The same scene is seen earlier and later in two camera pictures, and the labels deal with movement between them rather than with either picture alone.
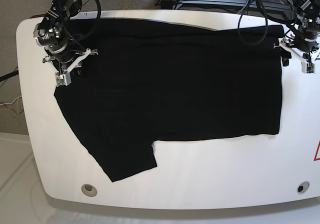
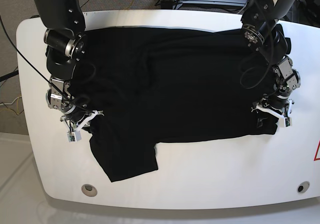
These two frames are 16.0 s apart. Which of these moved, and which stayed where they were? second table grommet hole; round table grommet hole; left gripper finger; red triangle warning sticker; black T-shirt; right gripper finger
Moved: right gripper finger; left gripper finger
Stayed: red triangle warning sticker; black T-shirt; round table grommet hole; second table grommet hole
